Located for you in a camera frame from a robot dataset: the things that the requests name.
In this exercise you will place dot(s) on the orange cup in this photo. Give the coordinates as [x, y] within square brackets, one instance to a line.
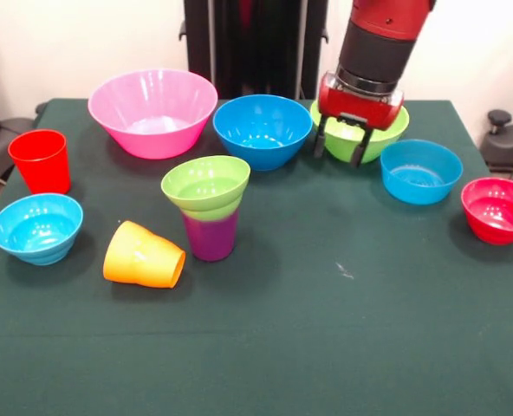
[139, 260]

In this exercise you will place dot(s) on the large blue bowl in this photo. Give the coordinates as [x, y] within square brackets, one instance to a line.
[261, 156]

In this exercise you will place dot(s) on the small cyan bowl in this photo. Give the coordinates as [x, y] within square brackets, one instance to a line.
[35, 234]

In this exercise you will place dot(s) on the small green bowl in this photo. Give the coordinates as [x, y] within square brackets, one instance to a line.
[204, 190]

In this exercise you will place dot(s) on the small red bowl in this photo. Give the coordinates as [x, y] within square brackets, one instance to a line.
[499, 216]

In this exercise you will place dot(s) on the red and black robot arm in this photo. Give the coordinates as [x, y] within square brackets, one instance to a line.
[378, 47]

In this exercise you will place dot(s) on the large green bowl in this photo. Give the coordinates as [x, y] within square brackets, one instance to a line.
[341, 143]

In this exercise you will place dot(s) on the black knobbed stand base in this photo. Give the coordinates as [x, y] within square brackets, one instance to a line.
[505, 143]

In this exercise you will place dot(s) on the dark green table cloth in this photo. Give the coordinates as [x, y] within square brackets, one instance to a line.
[256, 325]

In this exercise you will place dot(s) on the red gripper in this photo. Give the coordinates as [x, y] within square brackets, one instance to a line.
[356, 106]

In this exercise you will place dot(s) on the black equipment stand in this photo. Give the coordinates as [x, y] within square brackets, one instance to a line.
[5, 143]

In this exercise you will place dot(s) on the red cup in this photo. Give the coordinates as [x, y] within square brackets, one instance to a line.
[42, 173]

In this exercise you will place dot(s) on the translucent blue bowl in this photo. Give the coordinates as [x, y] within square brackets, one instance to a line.
[421, 186]

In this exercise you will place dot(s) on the purple cup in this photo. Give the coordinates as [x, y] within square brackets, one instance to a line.
[211, 238]

